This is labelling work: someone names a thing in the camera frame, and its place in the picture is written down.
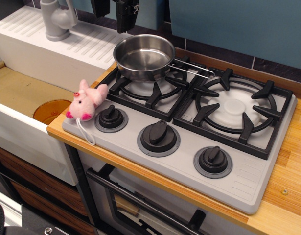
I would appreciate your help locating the black right burner grate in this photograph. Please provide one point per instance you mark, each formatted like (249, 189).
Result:
(242, 113)

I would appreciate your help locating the pink stuffed pig toy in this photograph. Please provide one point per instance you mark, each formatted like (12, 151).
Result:
(84, 104)

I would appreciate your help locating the wooden drawer front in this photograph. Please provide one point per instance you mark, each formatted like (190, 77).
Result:
(44, 194)

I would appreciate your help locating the black left stove knob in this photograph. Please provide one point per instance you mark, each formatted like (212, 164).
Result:
(111, 120)

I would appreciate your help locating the black stove knob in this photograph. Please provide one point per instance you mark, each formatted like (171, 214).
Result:
(213, 162)
(111, 120)
(158, 139)

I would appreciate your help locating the black right stove knob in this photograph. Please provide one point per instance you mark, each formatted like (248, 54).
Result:
(213, 162)

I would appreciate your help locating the orange plastic drain disc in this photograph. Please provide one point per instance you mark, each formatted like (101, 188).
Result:
(49, 111)

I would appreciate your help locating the black middle stove knob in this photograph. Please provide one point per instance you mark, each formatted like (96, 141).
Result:
(158, 139)

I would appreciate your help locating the black burner grate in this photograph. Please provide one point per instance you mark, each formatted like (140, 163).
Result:
(160, 99)
(242, 113)

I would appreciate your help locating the white toy sink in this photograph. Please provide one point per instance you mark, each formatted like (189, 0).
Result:
(35, 70)

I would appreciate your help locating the toy oven door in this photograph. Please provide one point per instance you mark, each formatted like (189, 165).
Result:
(136, 207)

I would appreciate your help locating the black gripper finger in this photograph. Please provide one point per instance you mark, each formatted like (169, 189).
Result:
(100, 8)
(126, 14)

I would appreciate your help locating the black left burner grate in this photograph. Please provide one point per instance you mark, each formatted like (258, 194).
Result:
(160, 99)

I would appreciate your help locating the stainless steel pan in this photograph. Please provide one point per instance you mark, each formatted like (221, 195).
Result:
(147, 57)

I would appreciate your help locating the grey toy stove top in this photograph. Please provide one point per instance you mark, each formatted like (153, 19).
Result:
(242, 189)

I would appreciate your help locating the black oven door handle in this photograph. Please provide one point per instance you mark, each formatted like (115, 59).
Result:
(102, 178)

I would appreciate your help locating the grey toy faucet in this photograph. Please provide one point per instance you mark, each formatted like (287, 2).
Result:
(58, 21)

